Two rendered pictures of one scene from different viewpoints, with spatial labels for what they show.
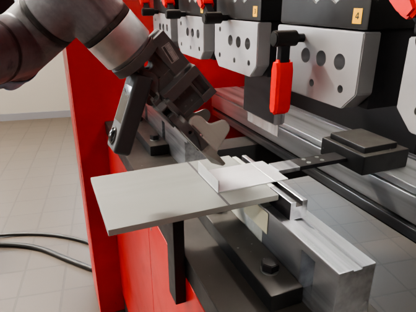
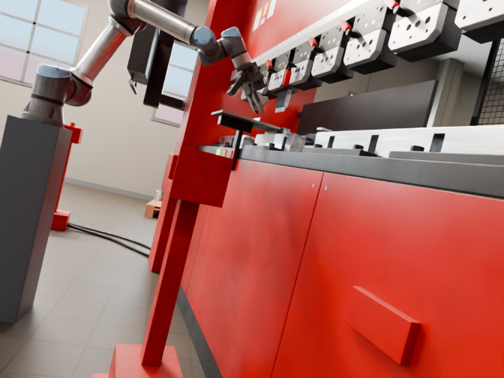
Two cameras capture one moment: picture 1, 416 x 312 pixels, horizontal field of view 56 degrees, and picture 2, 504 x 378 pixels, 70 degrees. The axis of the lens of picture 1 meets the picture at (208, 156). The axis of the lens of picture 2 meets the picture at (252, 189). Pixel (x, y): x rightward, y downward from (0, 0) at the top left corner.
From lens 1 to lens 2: 1.12 m
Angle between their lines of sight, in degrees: 19
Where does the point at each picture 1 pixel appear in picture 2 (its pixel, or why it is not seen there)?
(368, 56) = (309, 65)
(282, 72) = (288, 73)
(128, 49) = (244, 61)
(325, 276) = (289, 138)
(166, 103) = (250, 82)
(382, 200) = not seen: hidden behind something
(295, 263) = (280, 144)
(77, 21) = (233, 48)
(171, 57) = (256, 70)
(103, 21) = (240, 50)
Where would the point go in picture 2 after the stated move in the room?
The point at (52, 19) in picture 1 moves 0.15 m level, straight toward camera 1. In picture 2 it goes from (227, 46) to (237, 35)
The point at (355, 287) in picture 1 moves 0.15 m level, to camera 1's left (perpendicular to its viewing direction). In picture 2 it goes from (298, 142) to (260, 133)
